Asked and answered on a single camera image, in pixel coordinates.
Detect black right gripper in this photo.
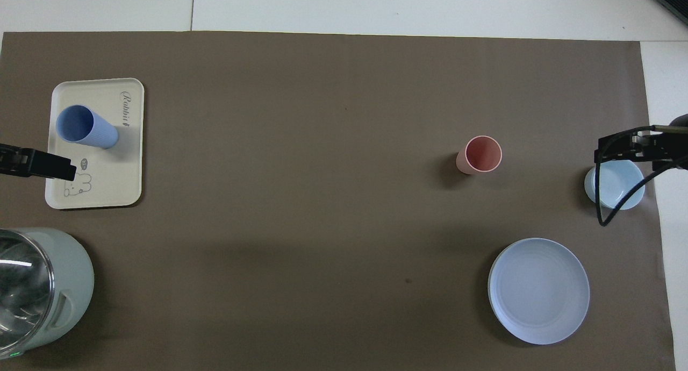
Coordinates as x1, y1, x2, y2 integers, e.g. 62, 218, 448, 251
593, 112, 688, 172

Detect blue ribbed cup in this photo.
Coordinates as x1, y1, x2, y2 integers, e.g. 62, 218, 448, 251
55, 104, 120, 150

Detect pink cup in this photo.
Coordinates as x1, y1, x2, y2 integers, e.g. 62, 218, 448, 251
455, 135, 503, 176

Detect cream rabbit print tray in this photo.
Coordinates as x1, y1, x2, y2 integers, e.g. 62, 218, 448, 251
45, 78, 145, 210

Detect light blue bowl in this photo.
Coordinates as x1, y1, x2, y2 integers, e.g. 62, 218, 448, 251
584, 159, 646, 211

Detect pale green electric kettle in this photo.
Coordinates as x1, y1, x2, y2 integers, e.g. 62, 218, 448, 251
0, 227, 95, 360

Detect light blue plate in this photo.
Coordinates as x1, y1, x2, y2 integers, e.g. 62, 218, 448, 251
488, 238, 591, 345

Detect brown paper table mat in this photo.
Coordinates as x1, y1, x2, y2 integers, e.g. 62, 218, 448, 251
0, 31, 677, 371

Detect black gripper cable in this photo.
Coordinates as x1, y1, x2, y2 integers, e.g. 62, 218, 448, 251
593, 125, 688, 227

